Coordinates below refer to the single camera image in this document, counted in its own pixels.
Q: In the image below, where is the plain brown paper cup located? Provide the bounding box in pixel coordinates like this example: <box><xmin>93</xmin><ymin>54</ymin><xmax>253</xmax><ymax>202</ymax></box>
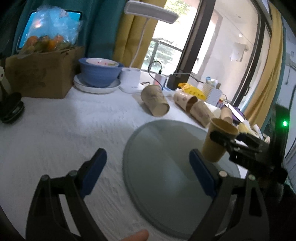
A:
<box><xmin>201</xmin><ymin>118</ymin><xmax>239</xmax><ymax>163</ymax></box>

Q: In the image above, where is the bamboo print paper cup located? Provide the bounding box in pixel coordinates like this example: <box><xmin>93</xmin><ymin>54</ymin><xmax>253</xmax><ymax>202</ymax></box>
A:
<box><xmin>220</xmin><ymin>107</ymin><xmax>233</xmax><ymax>124</ymax></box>

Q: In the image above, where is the white inside paper cup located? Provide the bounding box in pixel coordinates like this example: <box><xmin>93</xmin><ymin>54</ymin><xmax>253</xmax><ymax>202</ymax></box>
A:
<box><xmin>205</xmin><ymin>102</ymin><xmax>221</xmax><ymax>118</ymax></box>

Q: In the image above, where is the brown paper cup lying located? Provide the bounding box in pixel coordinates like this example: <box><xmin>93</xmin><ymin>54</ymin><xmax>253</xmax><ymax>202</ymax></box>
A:
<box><xmin>190</xmin><ymin>100</ymin><xmax>214</xmax><ymax>128</ymax></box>

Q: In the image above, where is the printed paper cup lying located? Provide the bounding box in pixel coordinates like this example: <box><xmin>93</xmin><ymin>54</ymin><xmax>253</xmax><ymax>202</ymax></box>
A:
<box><xmin>140</xmin><ymin>85</ymin><xmax>170</xmax><ymax>117</ymax></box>

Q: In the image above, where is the white tube bottle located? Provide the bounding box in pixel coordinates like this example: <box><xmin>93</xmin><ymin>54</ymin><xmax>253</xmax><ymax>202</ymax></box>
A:
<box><xmin>252</xmin><ymin>124</ymin><xmax>264</xmax><ymax>140</ymax></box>

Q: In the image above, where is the purple cloth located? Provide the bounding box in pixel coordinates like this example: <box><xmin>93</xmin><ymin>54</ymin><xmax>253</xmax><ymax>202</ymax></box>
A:
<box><xmin>222</xmin><ymin>104</ymin><xmax>246</xmax><ymax>125</ymax></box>

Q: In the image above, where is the white plastic basket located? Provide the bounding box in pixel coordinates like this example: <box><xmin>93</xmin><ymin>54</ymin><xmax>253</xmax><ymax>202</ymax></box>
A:
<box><xmin>203</xmin><ymin>83</ymin><xmax>222</xmax><ymax>106</ymax></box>

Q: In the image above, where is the blue snack packet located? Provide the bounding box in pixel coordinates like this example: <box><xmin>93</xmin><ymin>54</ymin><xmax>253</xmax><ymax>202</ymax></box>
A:
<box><xmin>206</xmin><ymin>76</ymin><xmax>221</xmax><ymax>89</ymax></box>

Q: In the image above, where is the yellow wipes pack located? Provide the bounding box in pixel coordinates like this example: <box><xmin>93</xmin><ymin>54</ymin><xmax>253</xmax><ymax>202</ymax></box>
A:
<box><xmin>178</xmin><ymin>83</ymin><xmax>206</xmax><ymax>101</ymax></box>

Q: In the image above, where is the grey round glass turntable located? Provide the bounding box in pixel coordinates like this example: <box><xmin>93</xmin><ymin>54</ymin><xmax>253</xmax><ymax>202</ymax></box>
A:
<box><xmin>122</xmin><ymin>119</ymin><xmax>242</xmax><ymax>240</ymax></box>

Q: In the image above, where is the black power adapter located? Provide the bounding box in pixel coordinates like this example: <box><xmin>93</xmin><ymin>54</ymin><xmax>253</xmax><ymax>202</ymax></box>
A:
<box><xmin>166</xmin><ymin>74</ymin><xmax>182</xmax><ymax>90</ymax></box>

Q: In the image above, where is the white power strip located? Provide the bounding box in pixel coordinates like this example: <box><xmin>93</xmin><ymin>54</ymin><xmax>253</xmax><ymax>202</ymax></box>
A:
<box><xmin>154</xmin><ymin>73</ymin><xmax>172</xmax><ymax>91</ymax></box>

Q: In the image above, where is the white desk lamp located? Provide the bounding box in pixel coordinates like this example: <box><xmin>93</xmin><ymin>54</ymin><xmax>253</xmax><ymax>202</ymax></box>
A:
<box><xmin>113</xmin><ymin>1</ymin><xmax>179</xmax><ymax>93</ymax></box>

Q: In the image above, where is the black tape dispenser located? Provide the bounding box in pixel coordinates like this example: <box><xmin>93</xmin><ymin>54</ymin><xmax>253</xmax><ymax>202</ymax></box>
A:
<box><xmin>0</xmin><ymin>67</ymin><xmax>26</xmax><ymax>124</ymax></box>

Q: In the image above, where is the yellow curtain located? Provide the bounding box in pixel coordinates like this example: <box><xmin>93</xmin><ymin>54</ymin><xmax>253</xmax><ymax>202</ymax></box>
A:
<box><xmin>112</xmin><ymin>14</ymin><xmax>158</xmax><ymax>69</ymax></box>

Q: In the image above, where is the white plate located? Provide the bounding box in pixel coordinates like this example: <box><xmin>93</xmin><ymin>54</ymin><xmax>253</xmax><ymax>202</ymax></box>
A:
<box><xmin>73</xmin><ymin>74</ymin><xmax>122</xmax><ymax>95</ymax></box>

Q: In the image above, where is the blue ceramic bowl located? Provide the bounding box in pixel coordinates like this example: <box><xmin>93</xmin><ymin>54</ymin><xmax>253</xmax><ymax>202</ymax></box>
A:
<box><xmin>79</xmin><ymin>58</ymin><xmax>124</xmax><ymax>88</ymax></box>

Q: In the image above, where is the brown cardboard box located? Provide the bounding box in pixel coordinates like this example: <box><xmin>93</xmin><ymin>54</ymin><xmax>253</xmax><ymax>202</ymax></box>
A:
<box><xmin>5</xmin><ymin>47</ymin><xmax>85</xmax><ymax>99</ymax></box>

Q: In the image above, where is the bag of oranges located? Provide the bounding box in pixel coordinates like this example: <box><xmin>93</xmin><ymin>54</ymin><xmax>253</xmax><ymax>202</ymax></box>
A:
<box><xmin>16</xmin><ymin>5</ymin><xmax>82</xmax><ymax>55</ymax></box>

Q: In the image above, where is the black window frame post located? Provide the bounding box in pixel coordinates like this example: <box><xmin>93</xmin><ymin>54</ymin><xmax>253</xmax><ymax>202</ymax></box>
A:
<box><xmin>174</xmin><ymin>0</ymin><xmax>217</xmax><ymax>80</ymax></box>

